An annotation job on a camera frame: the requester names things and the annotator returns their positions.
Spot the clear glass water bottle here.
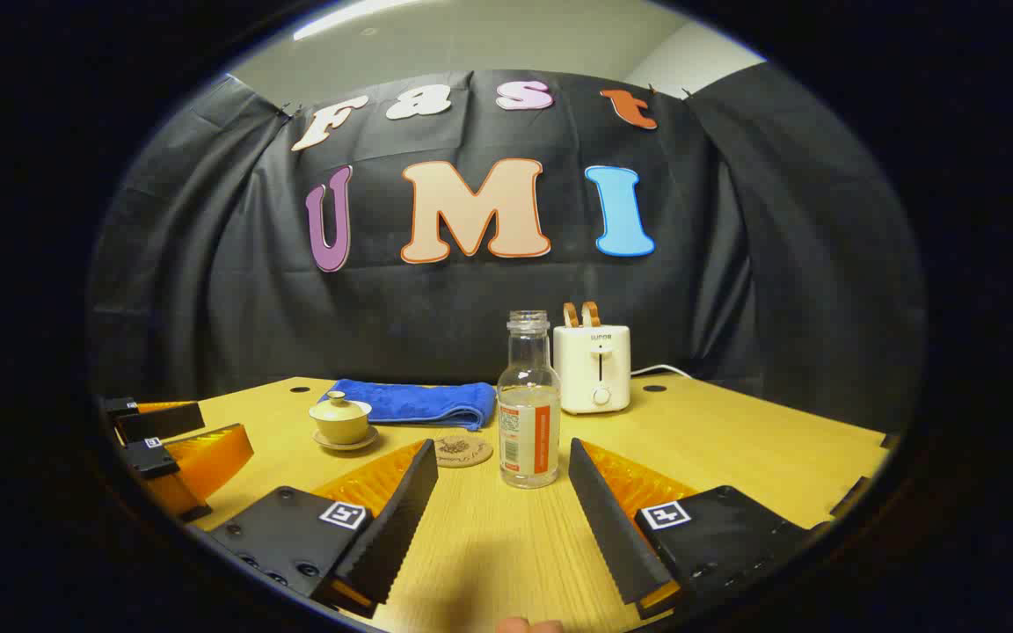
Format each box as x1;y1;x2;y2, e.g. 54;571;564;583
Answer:
497;310;562;490

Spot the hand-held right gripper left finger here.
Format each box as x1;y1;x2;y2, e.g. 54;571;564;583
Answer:
208;439;440;619

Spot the blue towel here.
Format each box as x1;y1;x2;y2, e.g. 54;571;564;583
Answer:
320;379;497;432

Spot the white toaster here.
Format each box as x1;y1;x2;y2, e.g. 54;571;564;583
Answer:
553;324;632;415

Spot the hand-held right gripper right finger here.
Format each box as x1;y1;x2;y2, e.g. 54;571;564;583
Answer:
568;438;833;621

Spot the black backdrop cloth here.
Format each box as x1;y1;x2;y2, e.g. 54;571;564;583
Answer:
87;63;927;432

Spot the cream saucer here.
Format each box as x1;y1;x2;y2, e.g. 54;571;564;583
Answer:
313;426;379;452

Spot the round cork coaster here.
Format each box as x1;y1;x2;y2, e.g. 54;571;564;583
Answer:
434;434;494;469

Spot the cream teacup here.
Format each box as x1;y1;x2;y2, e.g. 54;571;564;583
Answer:
312;411;372;445

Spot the cream teacup lid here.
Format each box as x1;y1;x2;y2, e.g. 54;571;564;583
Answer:
310;391;373;422

